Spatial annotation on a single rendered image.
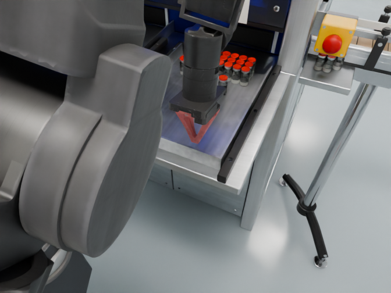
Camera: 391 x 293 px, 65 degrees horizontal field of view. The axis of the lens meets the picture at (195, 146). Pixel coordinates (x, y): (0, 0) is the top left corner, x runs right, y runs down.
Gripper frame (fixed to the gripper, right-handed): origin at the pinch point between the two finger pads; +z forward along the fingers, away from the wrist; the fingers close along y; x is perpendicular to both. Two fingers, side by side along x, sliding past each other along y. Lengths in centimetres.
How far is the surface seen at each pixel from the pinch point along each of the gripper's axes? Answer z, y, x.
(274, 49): -5.2, 44.0, -3.9
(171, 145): 3.4, 0.0, 5.0
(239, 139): 2.4, 7.2, -6.6
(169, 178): 66, 51, 33
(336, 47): -12.1, 31.1, -19.2
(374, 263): 84, 64, -64
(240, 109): 1.8, 18.4, -3.1
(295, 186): 68, 78, -23
